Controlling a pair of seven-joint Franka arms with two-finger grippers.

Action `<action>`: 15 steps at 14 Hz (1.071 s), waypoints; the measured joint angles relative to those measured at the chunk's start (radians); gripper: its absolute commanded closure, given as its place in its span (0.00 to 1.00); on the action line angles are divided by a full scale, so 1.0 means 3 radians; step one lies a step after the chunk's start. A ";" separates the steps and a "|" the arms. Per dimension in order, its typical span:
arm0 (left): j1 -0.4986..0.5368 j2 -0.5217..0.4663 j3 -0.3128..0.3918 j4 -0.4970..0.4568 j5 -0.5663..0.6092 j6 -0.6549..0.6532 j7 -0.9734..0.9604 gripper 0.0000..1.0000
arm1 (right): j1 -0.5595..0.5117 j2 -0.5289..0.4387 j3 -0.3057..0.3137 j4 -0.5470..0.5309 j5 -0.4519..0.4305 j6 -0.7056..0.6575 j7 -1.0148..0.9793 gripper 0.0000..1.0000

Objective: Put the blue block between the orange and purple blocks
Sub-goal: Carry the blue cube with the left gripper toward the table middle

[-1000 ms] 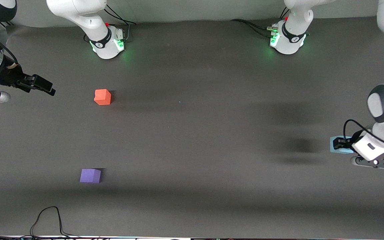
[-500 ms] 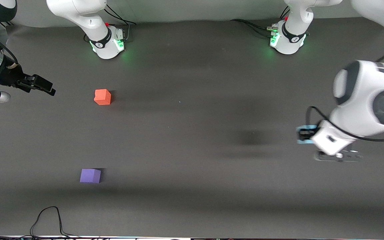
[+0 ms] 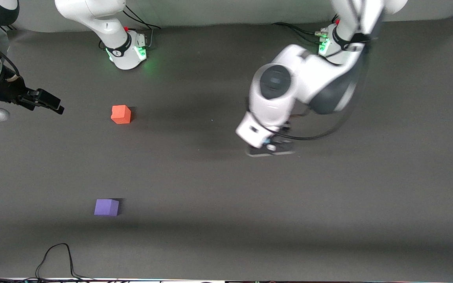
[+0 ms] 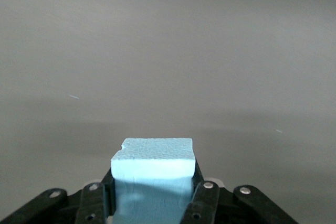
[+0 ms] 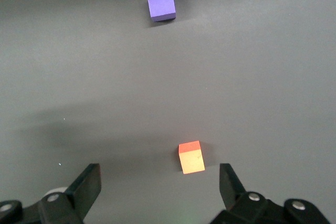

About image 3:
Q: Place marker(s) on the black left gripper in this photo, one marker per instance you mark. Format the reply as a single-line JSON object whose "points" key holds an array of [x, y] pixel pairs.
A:
{"points": [[286, 127]]}

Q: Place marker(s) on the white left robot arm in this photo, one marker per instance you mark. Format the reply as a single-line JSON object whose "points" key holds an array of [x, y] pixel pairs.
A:
{"points": [[309, 74]]}

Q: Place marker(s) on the dark grey table mat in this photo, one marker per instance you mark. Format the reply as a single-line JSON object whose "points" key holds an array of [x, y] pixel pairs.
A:
{"points": [[226, 204]]}

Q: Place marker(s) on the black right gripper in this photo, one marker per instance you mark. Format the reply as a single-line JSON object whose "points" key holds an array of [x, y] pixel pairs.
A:
{"points": [[13, 93]]}

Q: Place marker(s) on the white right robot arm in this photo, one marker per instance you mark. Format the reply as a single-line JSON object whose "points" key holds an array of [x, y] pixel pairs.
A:
{"points": [[108, 23]]}

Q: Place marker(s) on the purple foam block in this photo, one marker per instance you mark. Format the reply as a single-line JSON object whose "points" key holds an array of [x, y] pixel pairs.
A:
{"points": [[106, 207]]}

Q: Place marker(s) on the aluminium frame rail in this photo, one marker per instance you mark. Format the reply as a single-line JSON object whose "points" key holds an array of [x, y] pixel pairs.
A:
{"points": [[8, 27]]}

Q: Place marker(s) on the orange foam block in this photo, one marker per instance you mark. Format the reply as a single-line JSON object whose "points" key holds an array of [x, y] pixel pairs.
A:
{"points": [[120, 114]]}

